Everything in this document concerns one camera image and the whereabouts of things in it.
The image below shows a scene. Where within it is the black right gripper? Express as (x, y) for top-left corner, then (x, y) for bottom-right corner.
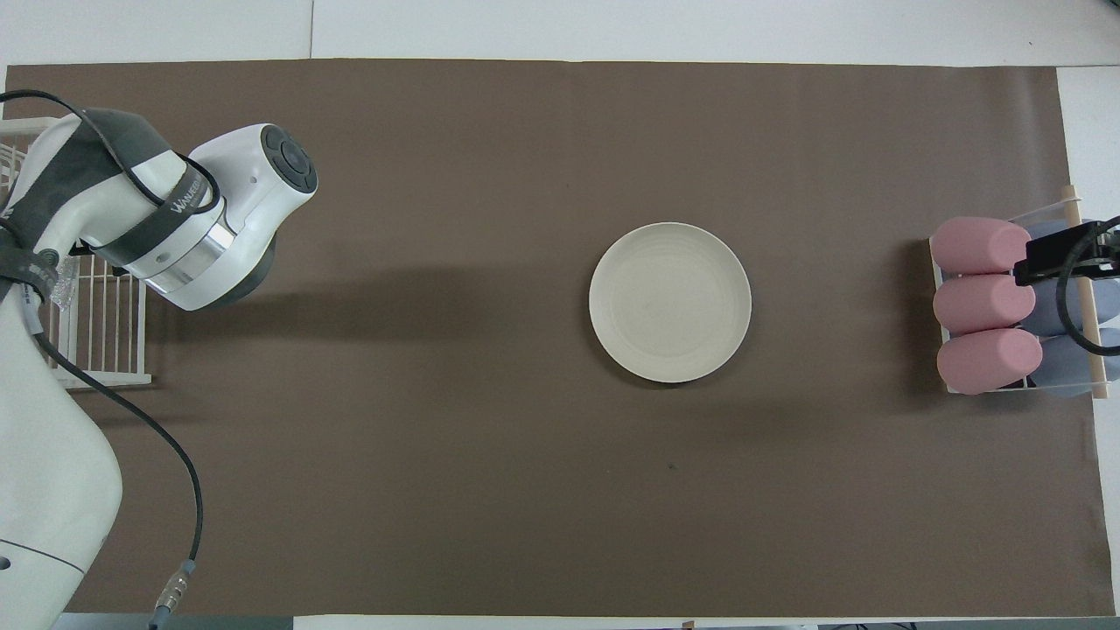
(1015, 222), (1120, 287)

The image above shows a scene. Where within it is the cream round plate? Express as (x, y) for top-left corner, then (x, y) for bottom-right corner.
(588, 221), (753, 384)

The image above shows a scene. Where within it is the blue plastic cup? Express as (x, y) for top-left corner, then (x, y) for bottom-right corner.
(1037, 325), (1120, 400)
(1024, 219), (1120, 283)
(1019, 278), (1120, 336)

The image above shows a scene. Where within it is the pink plastic cup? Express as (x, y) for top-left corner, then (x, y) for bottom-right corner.
(929, 217), (1033, 276)
(937, 328), (1044, 395)
(933, 274), (1038, 334)

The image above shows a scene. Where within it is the brown table mat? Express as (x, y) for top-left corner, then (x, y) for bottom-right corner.
(0, 58), (1114, 618)

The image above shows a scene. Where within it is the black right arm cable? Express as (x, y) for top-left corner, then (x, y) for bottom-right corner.
(1056, 217), (1120, 356)

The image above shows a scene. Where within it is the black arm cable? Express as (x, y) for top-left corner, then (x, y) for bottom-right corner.
(1056, 217), (1120, 356)
(0, 87), (221, 618)

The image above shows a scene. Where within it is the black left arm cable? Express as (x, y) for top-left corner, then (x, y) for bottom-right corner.
(0, 87), (221, 618)

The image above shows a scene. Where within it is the white wire dish rack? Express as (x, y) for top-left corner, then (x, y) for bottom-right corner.
(0, 118), (151, 390)

